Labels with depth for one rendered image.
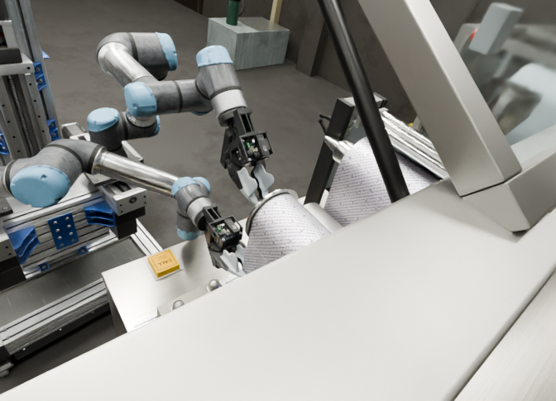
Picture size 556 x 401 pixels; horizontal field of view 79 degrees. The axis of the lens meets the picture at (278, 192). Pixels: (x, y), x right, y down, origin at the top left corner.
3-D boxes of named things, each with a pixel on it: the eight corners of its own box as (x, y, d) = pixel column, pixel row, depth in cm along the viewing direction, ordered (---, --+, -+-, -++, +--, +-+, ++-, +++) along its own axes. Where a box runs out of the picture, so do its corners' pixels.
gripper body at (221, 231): (218, 240, 80) (194, 208, 87) (216, 263, 86) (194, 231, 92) (246, 229, 85) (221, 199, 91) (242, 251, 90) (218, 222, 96)
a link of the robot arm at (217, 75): (218, 61, 83) (232, 41, 76) (233, 103, 83) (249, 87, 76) (189, 63, 79) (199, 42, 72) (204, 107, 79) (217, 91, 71)
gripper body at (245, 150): (246, 163, 70) (227, 108, 70) (229, 174, 77) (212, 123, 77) (275, 155, 74) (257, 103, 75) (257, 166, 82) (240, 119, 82)
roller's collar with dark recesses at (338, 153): (345, 156, 93) (352, 136, 89) (361, 169, 90) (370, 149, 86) (328, 162, 90) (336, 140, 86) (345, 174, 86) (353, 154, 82)
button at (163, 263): (170, 253, 107) (170, 248, 105) (179, 269, 103) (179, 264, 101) (147, 261, 103) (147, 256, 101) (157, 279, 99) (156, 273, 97)
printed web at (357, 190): (329, 259, 117) (386, 131, 86) (381, 312, 105) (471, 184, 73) (233, 312, 95) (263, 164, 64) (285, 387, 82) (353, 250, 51)
